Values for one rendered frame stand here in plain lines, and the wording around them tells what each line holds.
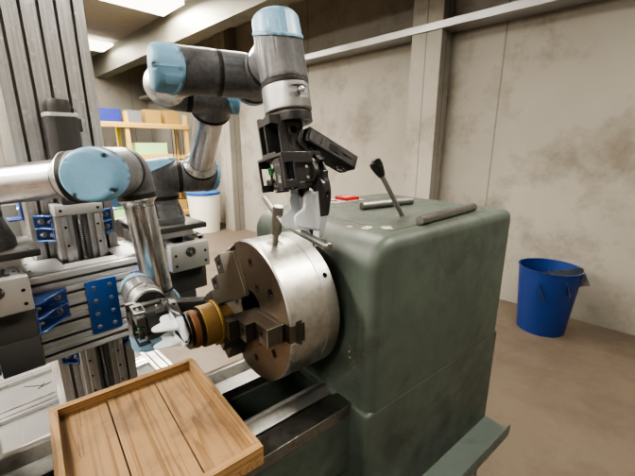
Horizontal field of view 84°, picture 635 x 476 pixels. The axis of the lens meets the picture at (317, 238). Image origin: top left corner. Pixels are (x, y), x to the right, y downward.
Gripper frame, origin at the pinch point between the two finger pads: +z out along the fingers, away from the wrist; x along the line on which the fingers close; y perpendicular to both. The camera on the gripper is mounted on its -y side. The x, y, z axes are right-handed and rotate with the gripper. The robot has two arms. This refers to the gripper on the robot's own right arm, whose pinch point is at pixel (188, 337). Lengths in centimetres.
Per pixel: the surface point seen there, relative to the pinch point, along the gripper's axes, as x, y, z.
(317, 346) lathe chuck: -4.5, -21.8, 11.4
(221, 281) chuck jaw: 7.1, -9.6, -5.8
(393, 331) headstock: -3.8, -37.6, 18.0
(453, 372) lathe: -26, -65, 17
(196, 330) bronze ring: 1.2, -1.5, 0.2
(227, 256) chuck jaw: 11.5, -12.4, -8.6
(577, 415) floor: -109, -196, 21
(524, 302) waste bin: -85, -269, -41
